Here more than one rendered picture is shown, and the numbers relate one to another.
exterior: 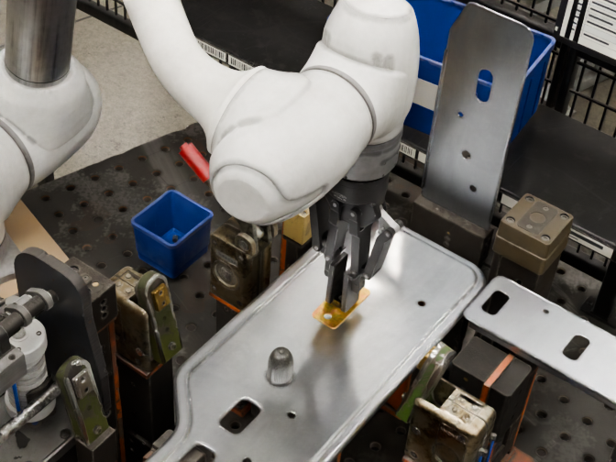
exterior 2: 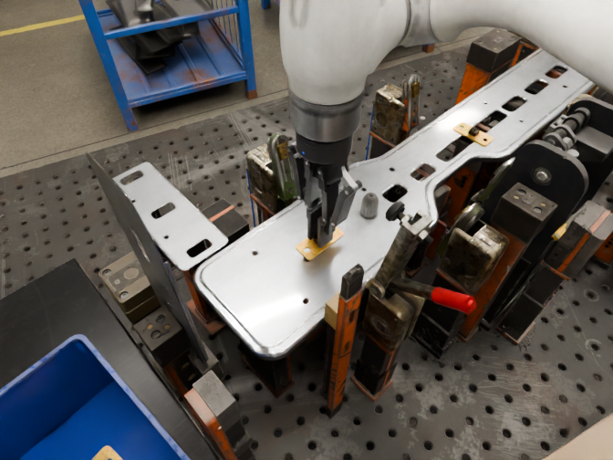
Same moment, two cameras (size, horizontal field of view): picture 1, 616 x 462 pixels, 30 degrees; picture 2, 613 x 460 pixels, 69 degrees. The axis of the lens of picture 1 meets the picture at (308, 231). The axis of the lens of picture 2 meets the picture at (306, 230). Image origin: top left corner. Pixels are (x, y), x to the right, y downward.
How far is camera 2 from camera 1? 1.54 m
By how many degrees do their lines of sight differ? 85
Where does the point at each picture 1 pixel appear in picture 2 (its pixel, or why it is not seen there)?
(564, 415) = not seen: hidden behind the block
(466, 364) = (240, 220)
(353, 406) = not seen: hidden behind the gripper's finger
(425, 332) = (261, 231)
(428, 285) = (243, 267)
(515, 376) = (211, 209)
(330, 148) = not seen: outside the picture
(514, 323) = (194, 231)
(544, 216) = (124, 273)
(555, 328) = (168, 224)
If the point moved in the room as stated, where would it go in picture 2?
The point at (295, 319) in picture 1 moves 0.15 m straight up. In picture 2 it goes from (352, 250) to (360, 190)
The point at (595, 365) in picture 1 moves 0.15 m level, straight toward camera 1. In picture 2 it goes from (159, 198) to (212, 155)
